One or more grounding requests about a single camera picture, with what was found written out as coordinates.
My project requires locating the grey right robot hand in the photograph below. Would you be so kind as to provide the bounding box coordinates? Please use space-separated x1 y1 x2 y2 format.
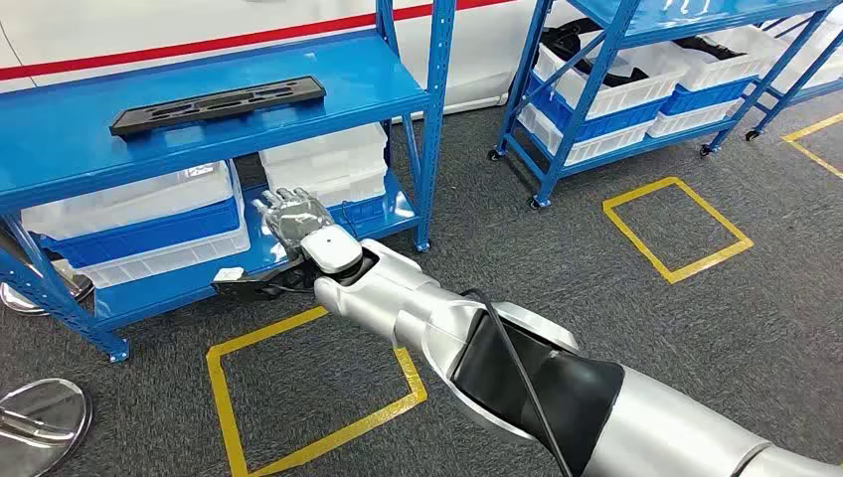
252 187 337 258

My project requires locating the long black plastic frame part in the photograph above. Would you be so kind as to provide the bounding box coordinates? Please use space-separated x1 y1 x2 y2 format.
108 76 327 138

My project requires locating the blue steel shelf rack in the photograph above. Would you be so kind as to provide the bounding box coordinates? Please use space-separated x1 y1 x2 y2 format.
0 0 457 365

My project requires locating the blue wheeled shelf rack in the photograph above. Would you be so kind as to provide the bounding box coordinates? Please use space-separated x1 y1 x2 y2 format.
744 6 843 143
487 0 843 211

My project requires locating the black part in bin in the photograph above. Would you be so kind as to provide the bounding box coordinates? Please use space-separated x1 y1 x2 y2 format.
674 36 729 62
540 18 650 88

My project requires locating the chrome round stool base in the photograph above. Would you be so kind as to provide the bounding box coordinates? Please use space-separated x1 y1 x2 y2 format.
0 259 94 317
0 378 93 477

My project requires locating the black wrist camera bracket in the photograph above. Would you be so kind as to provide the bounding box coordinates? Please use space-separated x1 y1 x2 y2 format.
212 259 317 303

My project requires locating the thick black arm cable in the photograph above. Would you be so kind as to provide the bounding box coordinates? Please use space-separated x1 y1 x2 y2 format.
460 287 575 477

